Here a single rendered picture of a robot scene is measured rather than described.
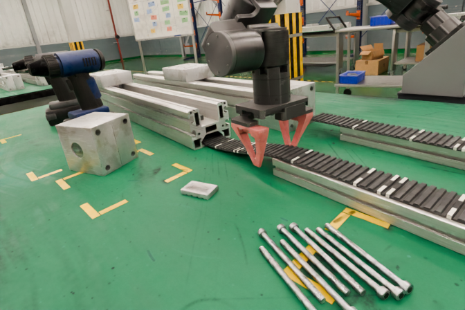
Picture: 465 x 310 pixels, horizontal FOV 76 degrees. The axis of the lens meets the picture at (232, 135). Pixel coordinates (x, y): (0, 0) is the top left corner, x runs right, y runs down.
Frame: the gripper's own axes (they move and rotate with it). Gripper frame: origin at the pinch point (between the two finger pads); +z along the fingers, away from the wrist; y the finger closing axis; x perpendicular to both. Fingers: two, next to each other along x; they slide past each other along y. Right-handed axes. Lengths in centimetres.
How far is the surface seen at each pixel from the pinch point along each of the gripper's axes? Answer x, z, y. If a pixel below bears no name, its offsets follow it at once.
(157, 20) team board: -570, -57, -240
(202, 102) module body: -24.5, -5.4, -1.8
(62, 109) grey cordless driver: -73, -2, 21
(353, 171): 13.3, -0.6, -1.7
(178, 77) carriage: -56, -8, -12
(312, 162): 7.9, -0.9, 0.1
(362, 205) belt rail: 16.5, 1.8, 1.4
